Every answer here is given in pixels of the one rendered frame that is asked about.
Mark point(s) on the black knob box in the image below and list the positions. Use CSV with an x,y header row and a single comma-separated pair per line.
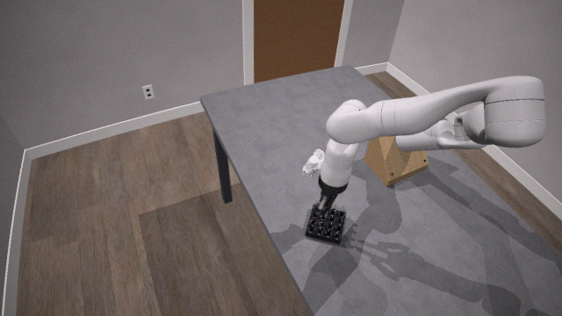
x,y
332,222

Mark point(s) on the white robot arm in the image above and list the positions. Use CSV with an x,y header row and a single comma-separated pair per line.
x,y
514,117

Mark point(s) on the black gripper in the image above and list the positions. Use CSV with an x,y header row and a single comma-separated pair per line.
x,y
327,199

